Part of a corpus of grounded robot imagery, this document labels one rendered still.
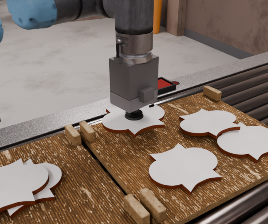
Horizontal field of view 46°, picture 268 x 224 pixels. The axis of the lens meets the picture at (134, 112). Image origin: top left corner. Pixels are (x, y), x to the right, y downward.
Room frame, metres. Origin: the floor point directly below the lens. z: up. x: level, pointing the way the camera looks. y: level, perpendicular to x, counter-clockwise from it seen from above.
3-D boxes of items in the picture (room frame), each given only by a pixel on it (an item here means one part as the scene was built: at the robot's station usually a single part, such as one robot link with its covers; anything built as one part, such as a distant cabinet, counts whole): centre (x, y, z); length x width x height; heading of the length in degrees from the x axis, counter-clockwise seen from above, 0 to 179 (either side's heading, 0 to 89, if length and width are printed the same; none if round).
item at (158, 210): (0.38, -0.03, 0.95); 0.06 x 0.02 x 0.03; 31
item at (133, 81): (0.61, -0.01, 1.08); 0.10 x 0.09 x 0.16; 43
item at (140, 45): (0.61, 0.00, 1.16); 0.08 x 0.08 x 0.05
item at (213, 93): (0.82, -0.23, 0.95); 0.06 x 0.02 x 0.03; 31
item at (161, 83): (0.93, -0.08, 0.92); 0.06 x 0.06 x 0.01; 34
